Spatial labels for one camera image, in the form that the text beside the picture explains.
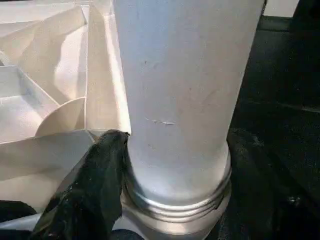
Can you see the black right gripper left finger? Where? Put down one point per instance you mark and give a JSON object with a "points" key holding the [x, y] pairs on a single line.
{"points": [[85, 200]]}

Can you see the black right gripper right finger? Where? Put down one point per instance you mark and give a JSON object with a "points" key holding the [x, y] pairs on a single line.
{"points": [[270, 190]]}

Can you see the white plastic table top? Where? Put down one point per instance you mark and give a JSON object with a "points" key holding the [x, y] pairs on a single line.
{"points": [[45, 100]]}

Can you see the white plastic table leg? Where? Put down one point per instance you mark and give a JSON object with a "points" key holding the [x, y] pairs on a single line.
{"points": [[180, 100]]}

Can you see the black mat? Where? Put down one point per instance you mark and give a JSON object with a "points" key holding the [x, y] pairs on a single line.
{"points": [[285, 90]]}

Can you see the white cabinet with glass doors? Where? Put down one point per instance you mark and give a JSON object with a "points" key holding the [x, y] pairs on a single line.
{"points": [[280, 7]]}

